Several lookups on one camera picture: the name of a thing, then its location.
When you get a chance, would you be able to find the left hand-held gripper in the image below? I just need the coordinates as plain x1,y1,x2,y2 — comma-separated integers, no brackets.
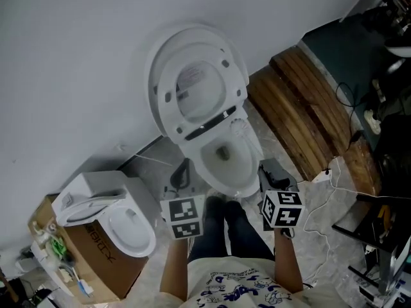
159,157,207,241

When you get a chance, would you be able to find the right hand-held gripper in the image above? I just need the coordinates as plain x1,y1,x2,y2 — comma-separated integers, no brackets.
258,158,306,239

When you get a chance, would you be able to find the white toilet brush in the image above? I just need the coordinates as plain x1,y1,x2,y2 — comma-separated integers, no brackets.
229,118,266,162

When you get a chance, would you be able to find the white toilet with raised lid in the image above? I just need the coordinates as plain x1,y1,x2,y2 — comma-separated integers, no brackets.
144,22,266,199

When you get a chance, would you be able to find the person's left forearm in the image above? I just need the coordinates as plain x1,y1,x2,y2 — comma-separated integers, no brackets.
159,237,191,302

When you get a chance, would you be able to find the person's right forearm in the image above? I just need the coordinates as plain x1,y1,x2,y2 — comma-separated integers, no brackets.
272,228,304,295

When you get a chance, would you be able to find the small white toilet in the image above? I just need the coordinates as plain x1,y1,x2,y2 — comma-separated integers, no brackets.
51,170,157,259

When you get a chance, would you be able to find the person's left shoe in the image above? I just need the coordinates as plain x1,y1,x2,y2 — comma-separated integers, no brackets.
207,187,226,201

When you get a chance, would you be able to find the white power adapter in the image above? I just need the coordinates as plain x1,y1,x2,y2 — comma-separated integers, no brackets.
312,169,333,183

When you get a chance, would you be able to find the person's left leg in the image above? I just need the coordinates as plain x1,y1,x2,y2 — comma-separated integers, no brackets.
188,196,232,263

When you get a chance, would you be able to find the person's leg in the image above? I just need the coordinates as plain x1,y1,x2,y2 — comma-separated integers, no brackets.
188,196,232,263
224,200,275,262

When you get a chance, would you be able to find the wooden plank platform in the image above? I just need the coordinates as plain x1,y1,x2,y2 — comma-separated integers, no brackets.
246,44,383,196

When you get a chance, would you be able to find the person's right leg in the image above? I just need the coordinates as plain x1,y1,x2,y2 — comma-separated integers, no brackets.
224,200,275,262

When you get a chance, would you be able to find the large brown cardboard box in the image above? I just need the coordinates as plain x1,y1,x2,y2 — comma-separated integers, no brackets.
28,193,149,305

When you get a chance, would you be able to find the white printed shirt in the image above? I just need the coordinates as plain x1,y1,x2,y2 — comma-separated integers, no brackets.
156,256,326,308

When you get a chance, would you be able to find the yellow tool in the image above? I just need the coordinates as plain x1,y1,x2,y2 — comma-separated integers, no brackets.
380,205,395,231

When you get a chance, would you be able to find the black metal rack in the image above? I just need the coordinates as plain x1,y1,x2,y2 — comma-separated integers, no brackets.
331,193,411,296

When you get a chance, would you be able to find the green plastic item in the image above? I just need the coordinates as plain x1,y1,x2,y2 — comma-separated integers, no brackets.
49,235,67,260

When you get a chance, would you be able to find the blue and white hand tool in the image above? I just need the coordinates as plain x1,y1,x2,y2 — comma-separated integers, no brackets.
71,267,94,297

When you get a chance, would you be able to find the thin white wire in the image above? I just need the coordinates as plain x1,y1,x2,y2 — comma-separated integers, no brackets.
134,153,175,167

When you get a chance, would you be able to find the white floor cable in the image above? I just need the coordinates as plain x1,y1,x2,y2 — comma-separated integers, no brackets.
302,157,411,284

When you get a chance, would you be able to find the black floor cable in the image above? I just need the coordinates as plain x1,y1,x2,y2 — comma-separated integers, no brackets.
335,81,364,149

